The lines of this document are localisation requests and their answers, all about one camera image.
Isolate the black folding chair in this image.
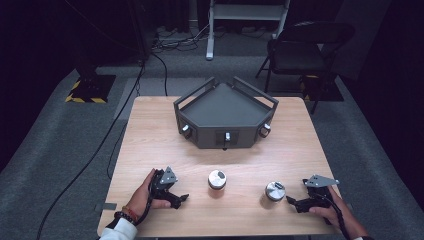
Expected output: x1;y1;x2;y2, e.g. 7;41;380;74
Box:
255;20;356;115

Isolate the black stand with striped base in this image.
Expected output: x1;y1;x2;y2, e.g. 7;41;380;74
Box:
299;74;345;102
65;49;117;104

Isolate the left hand-held gripper cable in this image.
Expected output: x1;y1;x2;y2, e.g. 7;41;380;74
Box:
134;175;158;227

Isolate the person's right hand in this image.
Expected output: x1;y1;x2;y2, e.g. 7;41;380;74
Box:
308;185;357;232

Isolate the bundle of floor cables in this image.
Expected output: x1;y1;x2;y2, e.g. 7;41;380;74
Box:
151;23;216;53

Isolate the person's left hand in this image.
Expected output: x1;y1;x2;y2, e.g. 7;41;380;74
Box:
125;168;173;220

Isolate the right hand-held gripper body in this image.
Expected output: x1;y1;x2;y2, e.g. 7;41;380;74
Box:
302;173;341;210

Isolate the spice jar with silver lid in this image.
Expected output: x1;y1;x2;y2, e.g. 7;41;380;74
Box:
207;169;228;192
264;180;287;203

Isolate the long black floor cable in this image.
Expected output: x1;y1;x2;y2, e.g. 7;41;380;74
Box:
35;59;147;240

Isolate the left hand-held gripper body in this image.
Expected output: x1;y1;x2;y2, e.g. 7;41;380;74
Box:
149;166;179;202

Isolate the white metal stand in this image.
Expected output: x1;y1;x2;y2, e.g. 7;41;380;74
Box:
205;0;291;61

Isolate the orange cord bracelet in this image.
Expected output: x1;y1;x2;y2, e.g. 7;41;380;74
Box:
121;205;139;222

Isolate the thin black floor cable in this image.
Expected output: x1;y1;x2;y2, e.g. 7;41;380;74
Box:
106;122;129;181

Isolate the black bead bracelet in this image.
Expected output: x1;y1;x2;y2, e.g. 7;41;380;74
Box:
113;210;135;226

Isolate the grey corner shelf rack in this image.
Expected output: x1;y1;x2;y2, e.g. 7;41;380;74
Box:
172;76;280;151

